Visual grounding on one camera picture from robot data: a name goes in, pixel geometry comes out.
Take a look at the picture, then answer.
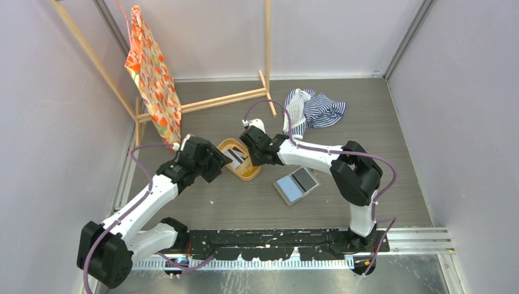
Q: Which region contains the blue striped cloth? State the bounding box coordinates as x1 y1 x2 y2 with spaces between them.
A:
283 89 346 140

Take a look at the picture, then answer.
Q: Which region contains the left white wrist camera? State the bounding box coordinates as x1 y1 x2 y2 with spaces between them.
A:
171 134 192 151

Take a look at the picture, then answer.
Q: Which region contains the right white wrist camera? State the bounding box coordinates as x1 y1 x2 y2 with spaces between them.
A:
242 118 266 133

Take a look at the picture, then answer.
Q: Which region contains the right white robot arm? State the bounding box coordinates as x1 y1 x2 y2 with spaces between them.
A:
239 126 383 252

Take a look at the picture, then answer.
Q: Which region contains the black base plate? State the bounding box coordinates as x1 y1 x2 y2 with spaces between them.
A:
161 228 389 262

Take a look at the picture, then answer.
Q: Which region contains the wooden drying rack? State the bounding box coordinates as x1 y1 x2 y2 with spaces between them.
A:
50 1 272 146

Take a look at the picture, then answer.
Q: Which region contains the grey card holder wallet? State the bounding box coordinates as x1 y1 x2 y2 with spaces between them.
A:
273 167 321 206

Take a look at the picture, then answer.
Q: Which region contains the orange oval tray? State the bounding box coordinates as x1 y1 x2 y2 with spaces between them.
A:
217 138 261 181

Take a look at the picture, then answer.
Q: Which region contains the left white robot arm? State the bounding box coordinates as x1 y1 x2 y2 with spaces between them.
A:
77 135 232 293

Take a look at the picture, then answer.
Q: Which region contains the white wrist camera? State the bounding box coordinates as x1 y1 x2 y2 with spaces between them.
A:
242 118 266 133
171 134 192 151

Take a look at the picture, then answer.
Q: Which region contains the orange floral cloth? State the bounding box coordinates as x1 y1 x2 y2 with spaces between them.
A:
125 6 182 144

